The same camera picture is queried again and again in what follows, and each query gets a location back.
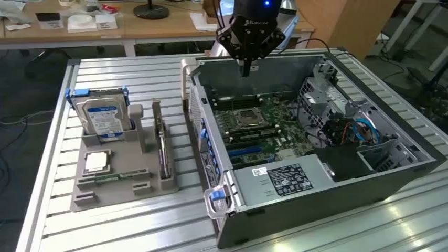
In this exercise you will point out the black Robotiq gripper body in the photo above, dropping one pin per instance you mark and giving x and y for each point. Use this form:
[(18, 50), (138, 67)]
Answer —
[(257, 15)]

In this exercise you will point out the green graphics card black shroud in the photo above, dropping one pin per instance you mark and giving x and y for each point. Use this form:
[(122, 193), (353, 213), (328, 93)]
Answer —
[(164, 157)]

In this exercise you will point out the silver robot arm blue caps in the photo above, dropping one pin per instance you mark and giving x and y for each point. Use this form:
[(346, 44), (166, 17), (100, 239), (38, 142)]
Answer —
[(290, 26)]

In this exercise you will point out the white paper stack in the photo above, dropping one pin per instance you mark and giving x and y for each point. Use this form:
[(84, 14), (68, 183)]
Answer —
[(202, 22)]

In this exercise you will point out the wooden desk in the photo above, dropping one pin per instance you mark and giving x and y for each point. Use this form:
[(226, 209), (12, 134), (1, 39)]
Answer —
[(157, 26)]

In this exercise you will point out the brown wooden cabinet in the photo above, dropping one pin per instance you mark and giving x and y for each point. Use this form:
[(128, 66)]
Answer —
[(349, 26)]

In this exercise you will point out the thin socket locking lever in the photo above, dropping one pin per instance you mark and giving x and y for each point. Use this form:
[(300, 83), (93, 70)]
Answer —
[(232, 103)]

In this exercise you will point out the black round lamp base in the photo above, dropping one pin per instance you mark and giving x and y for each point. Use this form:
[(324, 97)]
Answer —
[(150, 11)]

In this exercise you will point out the metal disk bay cage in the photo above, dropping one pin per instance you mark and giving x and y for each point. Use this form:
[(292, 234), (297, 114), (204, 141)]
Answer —
[(314, 105)]

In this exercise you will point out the metal CPU socket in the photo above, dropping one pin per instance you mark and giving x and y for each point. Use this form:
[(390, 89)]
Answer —
[(249, 118)]

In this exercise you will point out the green motherboard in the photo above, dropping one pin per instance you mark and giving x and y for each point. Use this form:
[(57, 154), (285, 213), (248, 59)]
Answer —
[(280, 123)]

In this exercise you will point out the plain white labelled box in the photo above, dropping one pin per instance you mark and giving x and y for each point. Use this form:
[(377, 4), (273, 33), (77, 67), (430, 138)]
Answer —
[(105, 22)]

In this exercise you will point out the installed RAM stick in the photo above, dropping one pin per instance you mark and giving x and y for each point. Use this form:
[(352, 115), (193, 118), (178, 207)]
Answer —
[(254, 134)]

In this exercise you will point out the red packet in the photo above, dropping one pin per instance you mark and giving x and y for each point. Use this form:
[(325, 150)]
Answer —
[(108, 8)]

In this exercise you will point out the white box with tape roll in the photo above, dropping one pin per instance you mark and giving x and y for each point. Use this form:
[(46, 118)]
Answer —
[(81, 23)]

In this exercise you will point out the blue expansion slot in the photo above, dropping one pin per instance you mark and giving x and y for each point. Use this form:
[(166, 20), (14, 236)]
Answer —
[(246, 151)]

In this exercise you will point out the hard disk in blue carrier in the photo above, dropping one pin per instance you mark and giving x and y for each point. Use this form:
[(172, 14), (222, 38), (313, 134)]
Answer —
[(101, 118)]

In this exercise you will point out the beige tape roll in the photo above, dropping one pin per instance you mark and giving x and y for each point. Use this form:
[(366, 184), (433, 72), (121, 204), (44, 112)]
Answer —
[(65, 2)]

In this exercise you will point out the white box black lid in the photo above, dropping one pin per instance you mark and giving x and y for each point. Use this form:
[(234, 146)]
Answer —
[(49, 21)]

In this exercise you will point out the black office chair base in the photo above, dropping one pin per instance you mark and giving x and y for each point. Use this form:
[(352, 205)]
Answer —
[(38, 60)]

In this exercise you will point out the grey power supply unit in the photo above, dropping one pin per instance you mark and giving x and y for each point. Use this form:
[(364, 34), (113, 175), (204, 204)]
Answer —
[(252, 189)]

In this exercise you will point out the silver CPU chip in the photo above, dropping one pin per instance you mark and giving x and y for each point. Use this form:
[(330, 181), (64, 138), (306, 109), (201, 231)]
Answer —
[(94, 162)]

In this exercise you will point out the green loose RAM stick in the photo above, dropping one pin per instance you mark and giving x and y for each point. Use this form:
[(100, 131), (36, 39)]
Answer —
[(118, 176)]

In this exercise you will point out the white paper label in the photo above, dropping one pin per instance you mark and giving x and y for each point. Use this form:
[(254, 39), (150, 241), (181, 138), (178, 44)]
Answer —
[(17, 26)]

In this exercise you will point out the clear plastic bag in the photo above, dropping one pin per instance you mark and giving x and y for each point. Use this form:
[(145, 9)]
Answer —
[(13, 11)]

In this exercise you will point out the black open PC case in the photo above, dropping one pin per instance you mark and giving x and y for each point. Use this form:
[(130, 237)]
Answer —
[(314, 210)]

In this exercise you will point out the grey printed parts rack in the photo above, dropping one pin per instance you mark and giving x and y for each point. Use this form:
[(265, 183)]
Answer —
[(117, 194)]

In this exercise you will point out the white desk frame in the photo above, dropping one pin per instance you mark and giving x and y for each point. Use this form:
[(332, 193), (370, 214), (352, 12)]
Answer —
[(406, 26)]

